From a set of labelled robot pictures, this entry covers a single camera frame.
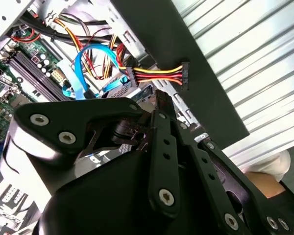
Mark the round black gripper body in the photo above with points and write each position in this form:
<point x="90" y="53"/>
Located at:
<point x="107" y="200"/>

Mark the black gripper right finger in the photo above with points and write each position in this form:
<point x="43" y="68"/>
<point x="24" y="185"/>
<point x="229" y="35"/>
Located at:
<point x="210" y="171"/>

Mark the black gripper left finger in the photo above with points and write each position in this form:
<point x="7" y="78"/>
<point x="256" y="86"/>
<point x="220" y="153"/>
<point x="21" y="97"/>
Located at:
<point x="68" y="115"/>

